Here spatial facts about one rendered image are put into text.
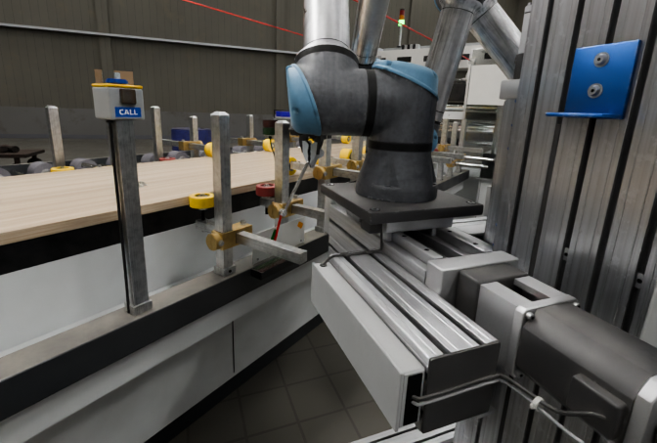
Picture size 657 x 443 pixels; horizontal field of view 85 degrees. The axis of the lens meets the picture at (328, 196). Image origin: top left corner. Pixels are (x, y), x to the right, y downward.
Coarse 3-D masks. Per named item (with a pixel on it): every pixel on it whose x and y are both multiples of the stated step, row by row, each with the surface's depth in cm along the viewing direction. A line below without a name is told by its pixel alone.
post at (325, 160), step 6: (324, 144) 138; (330, 144) 139; (324, 150) 138; (330, 150) 140; (324, 156) 139; (330, 156) 141; (324, 162) 139; (318, 180) 142; (324, 180) 141; (318, 186) 143; (318, 192) 143; (318, 198) 144; (324, 198) 142; (318, 204) 144; (324, 204) 143; (318, 222) 146; (324, 222) 145
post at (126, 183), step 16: (112, 128) 75; (128, 128) 76; (112, 144) 75; (128, 144) 77; (112, 160) 76; (128, 160) 77; (128, 176) 78; (128, 192) 78; (128, 208) 79; (128, 224) 80; (128, 240) 80; (128, 256) 81; (144, 256) 84; (128, 272) 83; (144, 272) 84; (128, 288) 84; (144, 288) 85; (128, 304) 84; (144, 304) 85
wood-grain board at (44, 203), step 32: (192, 160) 185; (256, 160) 194; (0, 192) 110; (32, 192) 112; (64, 192) 113; (96, 192) 115; (160, 192) 118; (192, 192) 120; (0, 224) 83; (32, 224) 84; (64, 224) 87; (96, 224) 93
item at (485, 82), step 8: (472, 72) 312; (480, 72) 309; (488, 72) 305; (496, 72) 302; (472, 80) 313; (480, 80) 310; (488, 80) 306; (496, 80) 303; (472, 88) 315; (480, 88) 311; (488, 88) 308; (496, 88) 304; (472, 96) 316; (480, 96) 312; (488, 96) 309; (496, 96) 305; (472, 104) 317; (480, 104) 313; (488, 104) 310; (496, 104) 306
